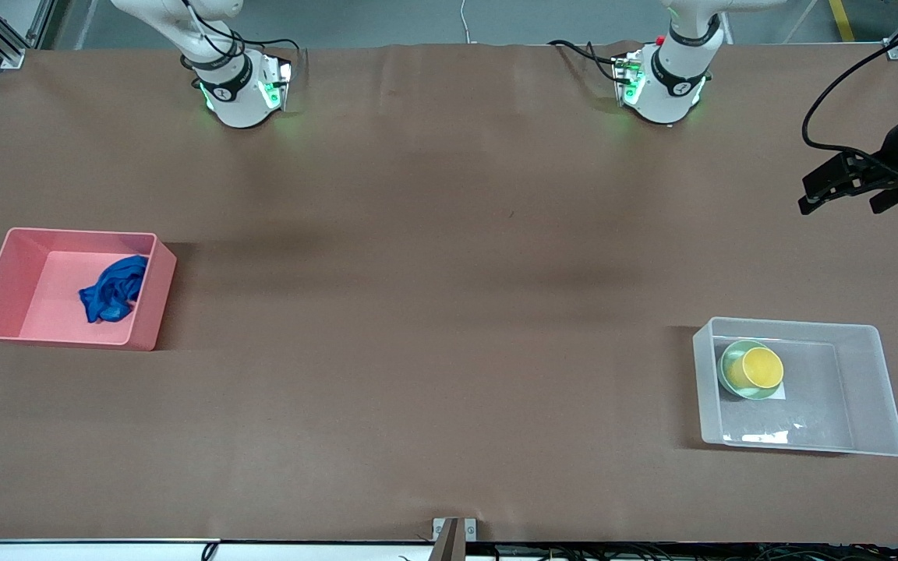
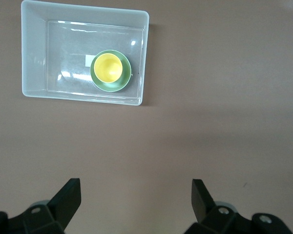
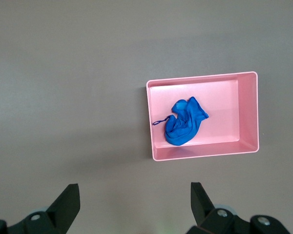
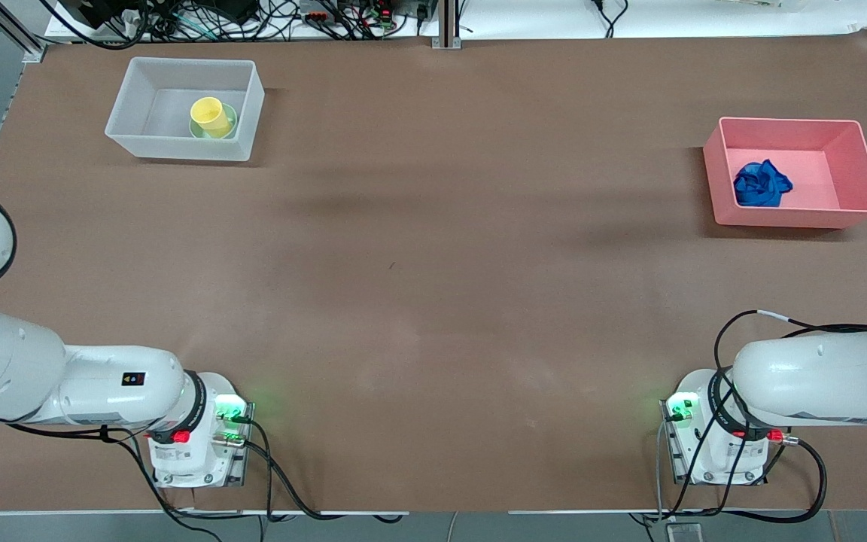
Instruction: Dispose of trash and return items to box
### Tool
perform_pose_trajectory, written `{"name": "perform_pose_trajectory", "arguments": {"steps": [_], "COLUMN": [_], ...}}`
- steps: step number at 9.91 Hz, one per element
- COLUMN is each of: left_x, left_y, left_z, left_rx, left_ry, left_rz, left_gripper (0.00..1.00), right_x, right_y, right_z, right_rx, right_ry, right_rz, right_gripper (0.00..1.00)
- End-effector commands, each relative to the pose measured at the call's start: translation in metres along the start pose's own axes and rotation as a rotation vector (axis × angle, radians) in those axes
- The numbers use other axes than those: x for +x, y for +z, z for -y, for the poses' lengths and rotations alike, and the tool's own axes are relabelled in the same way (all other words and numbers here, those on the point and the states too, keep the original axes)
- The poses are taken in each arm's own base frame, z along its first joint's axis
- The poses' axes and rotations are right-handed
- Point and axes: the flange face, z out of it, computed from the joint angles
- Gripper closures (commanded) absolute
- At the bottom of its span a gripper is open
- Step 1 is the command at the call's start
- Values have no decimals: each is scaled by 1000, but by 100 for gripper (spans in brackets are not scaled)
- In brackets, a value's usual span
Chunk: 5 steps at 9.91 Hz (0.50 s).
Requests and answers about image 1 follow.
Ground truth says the white table edge rail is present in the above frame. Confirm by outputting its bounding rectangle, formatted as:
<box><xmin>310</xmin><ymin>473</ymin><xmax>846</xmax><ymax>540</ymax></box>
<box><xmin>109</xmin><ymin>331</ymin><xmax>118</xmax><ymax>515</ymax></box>
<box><xmin>0</xmin><ymin>538</ymin><xmax>434</xmax><ymax>561</ymax></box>

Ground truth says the brown table cover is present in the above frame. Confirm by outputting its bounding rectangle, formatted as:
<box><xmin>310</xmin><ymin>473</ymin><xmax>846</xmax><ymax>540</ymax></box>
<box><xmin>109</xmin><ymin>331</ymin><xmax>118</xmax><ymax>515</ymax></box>
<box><xmin>0</xmin><ymin>41</ymin><xmax>898</xmax><ymax>544</ymax></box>

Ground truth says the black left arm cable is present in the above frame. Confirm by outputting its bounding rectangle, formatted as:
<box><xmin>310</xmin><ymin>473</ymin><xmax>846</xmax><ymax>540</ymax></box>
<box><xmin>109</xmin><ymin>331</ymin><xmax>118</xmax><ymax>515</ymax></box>
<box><xmin>801</xmin><ymin>37</ymin><xmax>898</xmax><ymax>169</ymax></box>

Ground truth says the clear plastic storage box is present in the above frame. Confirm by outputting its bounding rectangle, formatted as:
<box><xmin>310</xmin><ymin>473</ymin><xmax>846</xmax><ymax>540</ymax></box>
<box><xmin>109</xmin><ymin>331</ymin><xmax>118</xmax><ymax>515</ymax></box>
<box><xmin>692</xmin><ymin>316</ymin><xmax>898</xmax><ymax>457</ymax></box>

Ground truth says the blue cloth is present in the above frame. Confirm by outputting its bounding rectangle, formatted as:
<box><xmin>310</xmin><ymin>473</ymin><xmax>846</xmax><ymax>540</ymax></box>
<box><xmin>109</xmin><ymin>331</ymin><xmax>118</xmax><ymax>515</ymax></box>
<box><xmin>79</xmin><ymin>255</ymin><xmax>149</xmax><ymax>325</ymax></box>

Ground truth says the mint green bowl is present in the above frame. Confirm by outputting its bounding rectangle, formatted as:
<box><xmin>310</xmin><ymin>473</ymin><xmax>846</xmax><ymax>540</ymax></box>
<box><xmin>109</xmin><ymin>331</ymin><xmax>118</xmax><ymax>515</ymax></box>
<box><xmin>718</xmin><ymin>340</ymin><xmax>786</xmax><ymax>401</ymax></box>

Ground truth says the yellow plastic cup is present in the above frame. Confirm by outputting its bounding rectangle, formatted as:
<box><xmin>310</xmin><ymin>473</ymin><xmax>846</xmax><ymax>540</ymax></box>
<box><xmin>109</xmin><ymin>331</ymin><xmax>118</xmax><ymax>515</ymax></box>
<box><xmin>726</xmin><ymin>347</ymin><xmax>785</xmax><ymax>391</ymax></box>

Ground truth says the metal table edge bracket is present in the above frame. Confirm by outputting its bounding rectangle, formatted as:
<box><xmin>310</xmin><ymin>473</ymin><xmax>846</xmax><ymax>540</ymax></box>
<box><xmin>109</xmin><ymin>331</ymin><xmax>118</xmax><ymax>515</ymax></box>
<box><xmin>432</xmin><ymin>517</ymin><xmax>478</xmax><ymax>561</ymax></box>

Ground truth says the black left base cable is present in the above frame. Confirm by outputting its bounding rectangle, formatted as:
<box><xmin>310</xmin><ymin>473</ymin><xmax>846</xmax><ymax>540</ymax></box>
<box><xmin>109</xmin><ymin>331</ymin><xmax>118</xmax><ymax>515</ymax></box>
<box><xmin>547</xmin><ymin>39</ymin><xmax>626</xmax><ymax>83</ymax></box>

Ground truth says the pink plastic bin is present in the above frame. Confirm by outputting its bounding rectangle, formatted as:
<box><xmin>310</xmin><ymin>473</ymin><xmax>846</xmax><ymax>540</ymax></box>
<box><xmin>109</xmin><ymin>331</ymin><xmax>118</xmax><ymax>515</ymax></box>
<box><xmin>0</xmin><ymin>228</ymin><xmax>178</xmax><ymax>351</ymax></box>

